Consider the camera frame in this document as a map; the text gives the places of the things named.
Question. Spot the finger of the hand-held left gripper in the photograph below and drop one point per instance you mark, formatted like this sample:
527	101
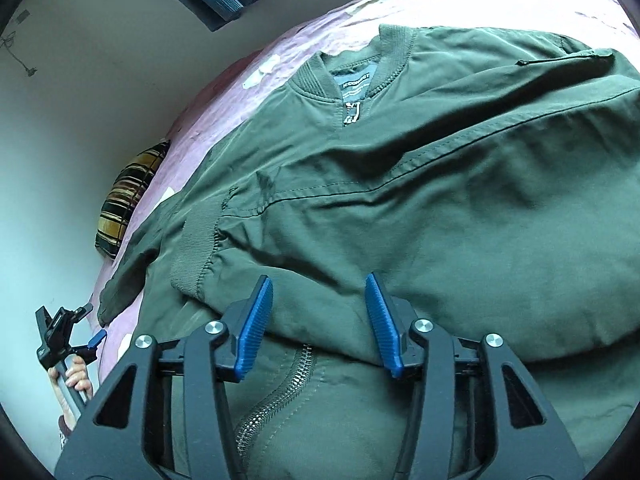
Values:
95	340

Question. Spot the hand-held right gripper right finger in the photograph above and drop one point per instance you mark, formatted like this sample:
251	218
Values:
384	332

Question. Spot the person's left hand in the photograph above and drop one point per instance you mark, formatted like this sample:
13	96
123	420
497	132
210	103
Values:
76	375

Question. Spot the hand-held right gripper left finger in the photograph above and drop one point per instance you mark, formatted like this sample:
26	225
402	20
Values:
254	332

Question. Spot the striped plaid pillow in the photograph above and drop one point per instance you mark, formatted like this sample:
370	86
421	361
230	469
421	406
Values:
127	200

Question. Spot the pink dotted bed sheet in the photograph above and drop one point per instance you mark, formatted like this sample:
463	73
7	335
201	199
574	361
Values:
225	85

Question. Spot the green t-shirt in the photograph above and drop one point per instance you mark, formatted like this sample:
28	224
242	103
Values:
400	170

